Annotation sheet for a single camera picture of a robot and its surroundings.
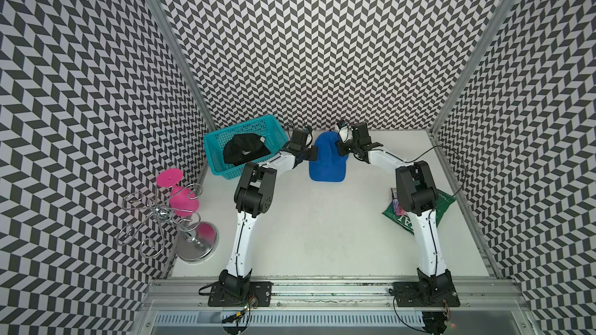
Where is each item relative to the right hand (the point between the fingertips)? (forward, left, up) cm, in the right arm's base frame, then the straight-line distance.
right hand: (336, 143), depth 106 cm
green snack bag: (-28, -41, -4) cm, 50 cm away
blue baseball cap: (-11, +4, -3) cm, 12 cm away
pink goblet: (-35, +55, +11) cm, 66 cm away
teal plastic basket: (+2, +58, 0) cm, 58 cm away
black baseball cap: (0, +45, -3) cm, 45 cm away
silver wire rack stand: (-45, +51, +20) cm, 71 cm away
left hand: (-2, +10, -3) cm, 10 cm away
